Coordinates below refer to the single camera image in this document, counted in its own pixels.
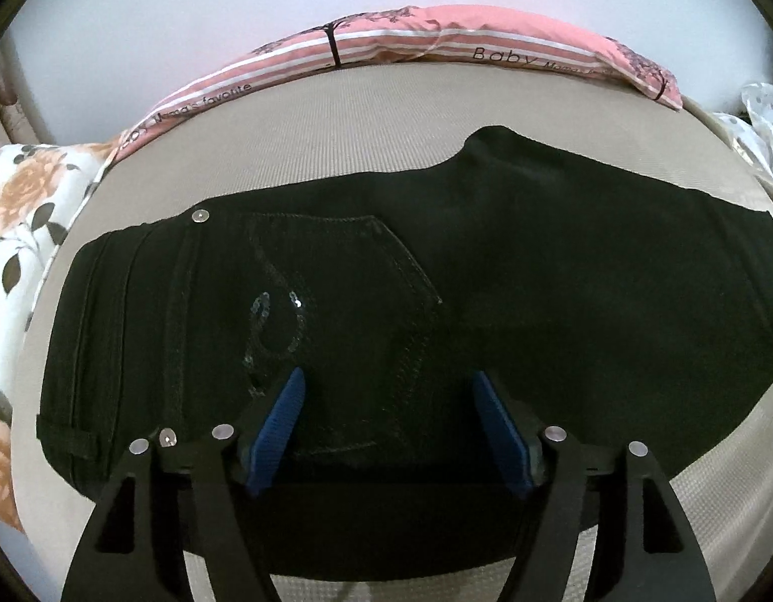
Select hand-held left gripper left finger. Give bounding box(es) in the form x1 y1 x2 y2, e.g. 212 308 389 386
61 367 309 602

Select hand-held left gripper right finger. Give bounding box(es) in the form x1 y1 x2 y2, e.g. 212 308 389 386
471 370 717 602

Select black pants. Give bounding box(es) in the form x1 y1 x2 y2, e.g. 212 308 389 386
35 126 773 581

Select beige bed mattress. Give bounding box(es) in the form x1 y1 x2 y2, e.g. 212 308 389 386
10 63 773 602

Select white floral pillow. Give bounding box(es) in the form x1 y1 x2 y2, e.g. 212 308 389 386
0 143 120 537

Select white dotted cloth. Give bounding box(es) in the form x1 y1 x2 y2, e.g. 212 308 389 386
713 83 773 198

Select pink striped tree-print pillow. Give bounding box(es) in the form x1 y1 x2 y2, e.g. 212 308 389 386
113 4 684 167

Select beige patterned curtain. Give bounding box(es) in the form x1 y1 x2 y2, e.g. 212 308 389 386
0 50 49 158

